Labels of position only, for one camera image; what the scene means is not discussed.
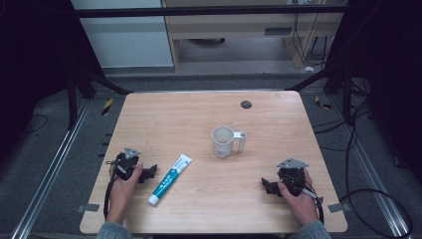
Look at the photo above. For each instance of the aluminium floor rail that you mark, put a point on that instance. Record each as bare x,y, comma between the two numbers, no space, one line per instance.
49,169
371,172

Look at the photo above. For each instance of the black horizontal frame bar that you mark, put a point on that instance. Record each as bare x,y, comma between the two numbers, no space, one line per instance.
205,11

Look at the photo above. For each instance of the white cabinet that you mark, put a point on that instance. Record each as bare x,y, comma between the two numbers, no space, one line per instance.
129,43

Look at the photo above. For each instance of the clear plastic measuring cup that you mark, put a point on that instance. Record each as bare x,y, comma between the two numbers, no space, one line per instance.
224,141

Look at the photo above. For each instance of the black metal stand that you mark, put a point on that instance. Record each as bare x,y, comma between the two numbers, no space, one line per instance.
71,99
347,93

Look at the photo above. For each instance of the grey table bracket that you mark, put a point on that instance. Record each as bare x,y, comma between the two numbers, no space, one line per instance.
88,207
339,207

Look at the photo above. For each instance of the person's left hand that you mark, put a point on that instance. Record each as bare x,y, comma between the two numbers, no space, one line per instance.
122,195

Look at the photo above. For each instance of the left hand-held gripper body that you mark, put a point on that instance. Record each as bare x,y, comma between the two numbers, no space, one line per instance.
126,162

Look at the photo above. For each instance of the light wooden desk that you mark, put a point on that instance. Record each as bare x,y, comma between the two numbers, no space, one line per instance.
232,28

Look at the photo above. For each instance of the white and teal toothpaste tube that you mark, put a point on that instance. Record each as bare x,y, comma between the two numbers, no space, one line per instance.
169,180

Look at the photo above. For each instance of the person's right hand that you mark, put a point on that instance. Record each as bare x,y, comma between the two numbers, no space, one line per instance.
300,205

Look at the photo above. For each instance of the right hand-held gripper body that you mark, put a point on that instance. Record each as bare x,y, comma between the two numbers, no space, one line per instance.
292,176

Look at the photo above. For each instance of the yellow and black tape strip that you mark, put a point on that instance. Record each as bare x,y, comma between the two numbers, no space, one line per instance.
321,103
107,106

